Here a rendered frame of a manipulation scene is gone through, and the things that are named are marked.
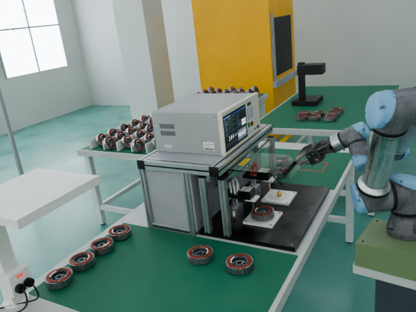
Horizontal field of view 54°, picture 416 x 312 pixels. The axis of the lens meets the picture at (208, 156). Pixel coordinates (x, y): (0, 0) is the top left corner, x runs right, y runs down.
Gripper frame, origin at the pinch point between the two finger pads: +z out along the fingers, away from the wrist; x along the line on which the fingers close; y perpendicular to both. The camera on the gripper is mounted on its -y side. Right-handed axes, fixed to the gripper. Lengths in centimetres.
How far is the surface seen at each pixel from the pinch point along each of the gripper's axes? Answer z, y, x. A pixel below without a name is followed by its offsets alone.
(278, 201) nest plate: 25.7, -10.3, 16.7
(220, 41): 166, -339, -130
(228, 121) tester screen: 13.7, 9.6, -32.6
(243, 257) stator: 22, 42, 18
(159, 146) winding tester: 52, 16, -40
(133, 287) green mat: 54, 72, 3
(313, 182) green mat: 20, -45, 24
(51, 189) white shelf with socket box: 48, 83, -46
